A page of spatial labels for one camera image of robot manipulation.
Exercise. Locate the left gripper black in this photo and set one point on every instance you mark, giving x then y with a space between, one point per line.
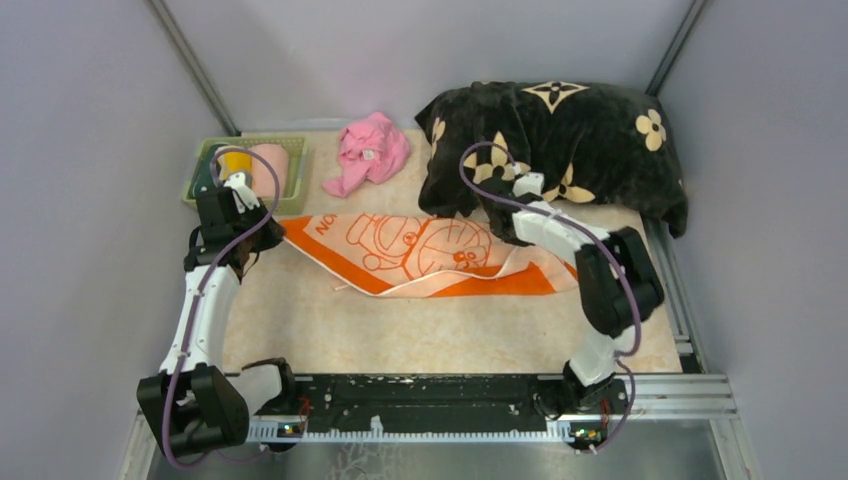
274 233

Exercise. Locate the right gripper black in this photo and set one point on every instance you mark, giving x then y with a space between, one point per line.
519 242

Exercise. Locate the grey yellow duck towel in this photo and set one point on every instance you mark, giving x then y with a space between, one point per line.
233 162

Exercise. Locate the black floral pillow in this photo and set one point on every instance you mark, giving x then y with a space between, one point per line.
594 143

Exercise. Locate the orange peach towel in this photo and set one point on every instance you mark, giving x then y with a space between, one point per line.
385 256

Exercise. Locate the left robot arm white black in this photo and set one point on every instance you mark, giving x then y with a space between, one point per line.
191 405

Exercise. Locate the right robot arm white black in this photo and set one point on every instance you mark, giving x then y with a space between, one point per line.
618 285

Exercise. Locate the rolled dark green towel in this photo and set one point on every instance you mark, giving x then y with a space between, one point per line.
204 177

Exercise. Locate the rolled peach towel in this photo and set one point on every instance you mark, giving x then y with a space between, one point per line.
263 175

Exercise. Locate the green plastic basket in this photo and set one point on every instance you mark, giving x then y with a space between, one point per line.
294 183

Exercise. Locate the pink towel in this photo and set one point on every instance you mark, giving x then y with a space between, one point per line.
370 149

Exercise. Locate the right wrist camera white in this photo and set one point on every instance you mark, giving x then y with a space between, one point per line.
529 183

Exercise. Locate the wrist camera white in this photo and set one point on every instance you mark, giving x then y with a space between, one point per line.
529 183
240 183

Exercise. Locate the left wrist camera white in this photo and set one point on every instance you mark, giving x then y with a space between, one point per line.
240 183

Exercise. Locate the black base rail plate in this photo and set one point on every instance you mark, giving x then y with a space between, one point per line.
452 406

